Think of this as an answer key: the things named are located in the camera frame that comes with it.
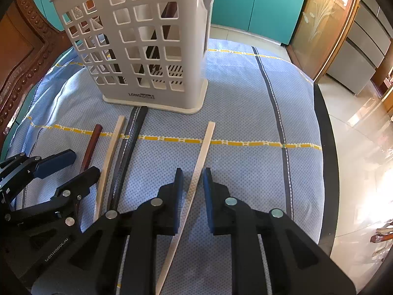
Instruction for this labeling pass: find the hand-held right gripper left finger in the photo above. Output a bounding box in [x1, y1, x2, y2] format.
[31, 168, 184, 295]

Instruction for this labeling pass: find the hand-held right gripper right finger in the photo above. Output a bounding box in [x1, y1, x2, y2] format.
[203, 168, 357, 295]

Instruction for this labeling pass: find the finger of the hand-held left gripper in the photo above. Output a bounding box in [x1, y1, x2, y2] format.
[4, 166, 101, 231]
[0, 149, 76, 205]

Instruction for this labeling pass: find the dark red chopstick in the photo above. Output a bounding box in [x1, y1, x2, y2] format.
[78, 124, 103, 176]
[161, 0, 179, 41]

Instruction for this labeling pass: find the cream belt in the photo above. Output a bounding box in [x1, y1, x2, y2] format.
[93, 116, 126, 222]

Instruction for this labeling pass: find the white chopstick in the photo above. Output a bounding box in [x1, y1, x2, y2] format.
[155, 121, 216, 295]

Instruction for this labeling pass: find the white plastic utensil holder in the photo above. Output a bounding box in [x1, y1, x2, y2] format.
[49, 0, 216, 115]

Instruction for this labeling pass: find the light blue checked cloth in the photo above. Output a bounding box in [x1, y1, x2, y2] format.
[5, 38, 326, 295]

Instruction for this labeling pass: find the carved wooden chair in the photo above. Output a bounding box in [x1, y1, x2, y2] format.
[0, 0, 82, 136]

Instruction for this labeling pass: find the black round table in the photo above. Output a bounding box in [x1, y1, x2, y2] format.
[312, 81, 336, 248]

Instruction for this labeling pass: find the plain teal base cabinet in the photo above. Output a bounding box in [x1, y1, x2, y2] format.
[31, 0, 62, 29]

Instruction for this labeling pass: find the wooden framed glass door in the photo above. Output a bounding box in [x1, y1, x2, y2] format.
[287, 0, 364, 82]

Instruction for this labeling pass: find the teal base cabinet with handles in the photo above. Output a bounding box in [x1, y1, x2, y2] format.
[210, 0, 309, 46]

